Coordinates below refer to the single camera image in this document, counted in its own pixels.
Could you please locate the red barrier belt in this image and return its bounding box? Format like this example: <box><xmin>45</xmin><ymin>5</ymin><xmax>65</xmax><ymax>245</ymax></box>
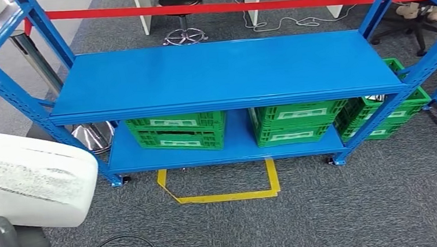
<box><xmin>22</xmin><ymin>0</ymin><xmax>437</xmax><ymax>37</ymax></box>

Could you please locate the white curved plastic car part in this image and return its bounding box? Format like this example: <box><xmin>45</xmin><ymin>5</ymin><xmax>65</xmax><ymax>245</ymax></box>
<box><xmin>0</xmin><ymin>121</ymin><xmax>104</xmax><ymax>234</ymax></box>

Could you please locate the white floor cable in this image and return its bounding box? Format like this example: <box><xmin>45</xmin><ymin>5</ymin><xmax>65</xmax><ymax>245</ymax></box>
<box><xmin>227</xmin><ymin>0</ymin><xmax>359</xmax><ymax>35</ymax></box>

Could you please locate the black office chair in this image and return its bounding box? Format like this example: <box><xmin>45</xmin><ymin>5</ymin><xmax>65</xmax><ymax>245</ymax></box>
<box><xmin>367</xmin><ymin>0</ymin><xmax>437</xmax><ymax>61</ymax></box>

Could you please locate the green plastic crate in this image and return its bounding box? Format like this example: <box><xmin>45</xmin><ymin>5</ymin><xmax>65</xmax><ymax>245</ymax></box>
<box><xmin>247</xmin><ymin>99</ymin><xmax>352</xmax><ymax>149</ymax></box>
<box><xmin>329</xmin><ymin>54</ymin><xmax>435</xmax><ymax>144</ymax></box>
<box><xmin>124</xmin><ymin>110</ymin><xmax>230</xmax><ymax>158</ymax></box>

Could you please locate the black round stool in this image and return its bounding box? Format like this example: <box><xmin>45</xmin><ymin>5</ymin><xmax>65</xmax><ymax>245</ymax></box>
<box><xmin>157</xmin><ymin>0</ymin><xmax>210</xmax><ymax>48</ymax></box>

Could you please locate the chrome stanchion post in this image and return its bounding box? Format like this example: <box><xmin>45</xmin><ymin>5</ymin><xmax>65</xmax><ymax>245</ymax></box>
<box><xmin>7</xmin><ymin>24</ymin><xmax>118</xmax><ymax>160</ymax></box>

